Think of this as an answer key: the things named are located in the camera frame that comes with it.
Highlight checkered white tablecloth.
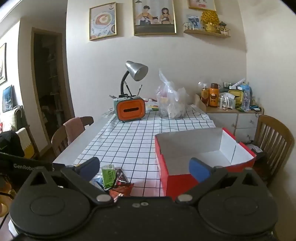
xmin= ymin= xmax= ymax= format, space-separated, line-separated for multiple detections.
xmin=73 ymin=104 xmax=216 ymax=197

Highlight orange tissue box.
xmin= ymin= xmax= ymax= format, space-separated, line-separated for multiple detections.
xmin=113 ymin=96 xmax=146 ymax=122

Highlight blue white card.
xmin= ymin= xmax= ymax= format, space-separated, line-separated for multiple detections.
xmin=186 ymin=15 xmax=201 ymax=30

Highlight white tube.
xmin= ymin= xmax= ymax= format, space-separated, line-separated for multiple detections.
xmin=230 ymin=78 xmax=245 ymax=90

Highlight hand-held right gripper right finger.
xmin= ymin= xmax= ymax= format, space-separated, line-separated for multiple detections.
xmin=175 ymin=158 xmax=272 ymax=205

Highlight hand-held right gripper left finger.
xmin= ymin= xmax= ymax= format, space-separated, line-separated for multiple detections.
xmin=18 ymin=157 xmax=114 ymax=206

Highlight clear handled pouch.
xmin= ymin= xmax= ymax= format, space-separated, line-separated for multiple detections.
xmin=218 ymin=93 xmax=235 ymax=110

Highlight green white packet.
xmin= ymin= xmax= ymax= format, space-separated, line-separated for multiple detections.
xmin=144 ymin=98 xmax=160 ymax=113

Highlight clear water bottle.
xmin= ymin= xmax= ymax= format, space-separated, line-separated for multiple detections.
xmin=242 ymin=89 xmax=251 ymax=112

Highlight green snack packet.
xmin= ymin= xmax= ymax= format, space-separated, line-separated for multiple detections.
xmin=102 ymin=164 xmax=116 ymax=189

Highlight framed pink picture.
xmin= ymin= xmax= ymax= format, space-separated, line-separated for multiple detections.
xmin=188 ymin=0 xmax=216 ymax=11

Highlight wooden wall shelf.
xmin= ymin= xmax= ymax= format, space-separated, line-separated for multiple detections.
xmin=184 ymin=29 xmax=232 ymax=38

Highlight large red snack packet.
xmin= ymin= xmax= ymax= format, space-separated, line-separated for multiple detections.
xmin=109 ymin=183 xmax=134 ymax=200

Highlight light blue snack packet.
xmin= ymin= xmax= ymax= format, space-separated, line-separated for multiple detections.
xmin=91 ymin=175 xmax=104 ymax=189

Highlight framed food picture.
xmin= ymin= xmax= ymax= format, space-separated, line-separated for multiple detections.
xmin=89 ymin=2 xmax=117 ymax=41

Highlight yellow tissue box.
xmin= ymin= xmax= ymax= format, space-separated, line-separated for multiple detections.
xmin=228 ymin=89 xmax=243 ymax=108

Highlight blue cushion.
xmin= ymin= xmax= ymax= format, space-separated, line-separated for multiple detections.
xmin=2 ymin=85 xmax=14 ymax=113

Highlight wooden chair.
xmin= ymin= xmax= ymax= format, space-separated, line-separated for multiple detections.
xmin=51 ymin=116 xmax=94 ymax=158
xmin=251 ymin=115 xmax=294 ymax=186

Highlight yellow potted flowers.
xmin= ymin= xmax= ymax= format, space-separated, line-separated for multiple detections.
xmin=201 ymin=10 xmax=220 ymax=33

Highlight pink towel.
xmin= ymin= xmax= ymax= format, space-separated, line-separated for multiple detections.
xmin=63 ymin=117 xmax=85 ymax=145

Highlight red cardboard box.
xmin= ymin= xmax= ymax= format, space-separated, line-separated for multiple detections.
xmin=154 ymin=127 xmax=257 ymax=198

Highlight black jacket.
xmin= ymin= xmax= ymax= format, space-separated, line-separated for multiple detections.
xmin=0 ymin=131 xmax=25 ymax=158

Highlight silver desk lamp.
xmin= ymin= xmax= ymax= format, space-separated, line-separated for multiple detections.
xmin=119 ymin=61 xmax=148 ymax=98

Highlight amber liquid bottle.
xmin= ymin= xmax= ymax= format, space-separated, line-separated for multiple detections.
xmin=201 ymin=85 xmax=209 ymax=106

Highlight black framed wall picture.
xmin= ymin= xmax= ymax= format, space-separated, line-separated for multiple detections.
xmin=0 ymin=43 xmax=7 ymax=86

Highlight green armchair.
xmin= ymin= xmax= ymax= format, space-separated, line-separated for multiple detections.
xmin=11 ymin=105 xmax=38 ymax=158

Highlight black bag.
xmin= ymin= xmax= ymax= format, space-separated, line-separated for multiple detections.
xmin=245 ymin=141 xmax=264 ymax=160

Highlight white drawer cabinet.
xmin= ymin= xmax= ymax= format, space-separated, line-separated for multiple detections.
xmin=206 ymin=107 xmax=264 ymax=143

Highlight clear plastic bag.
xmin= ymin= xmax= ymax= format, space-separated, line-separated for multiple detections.
xmin=156 ymin=68 xmax=190 ymax=118

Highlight orange thermos bottle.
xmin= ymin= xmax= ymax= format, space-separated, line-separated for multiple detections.
xmin=209 ymin=83 xmax=220 ymax=107

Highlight dark red snack packet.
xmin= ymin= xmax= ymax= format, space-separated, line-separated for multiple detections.
xmin=114 ymin=169 xmax=130 ymax=186

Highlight framed family picture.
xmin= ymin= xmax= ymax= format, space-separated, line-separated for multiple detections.
xmin=132 ymin=0 xmax=176 ymax=36

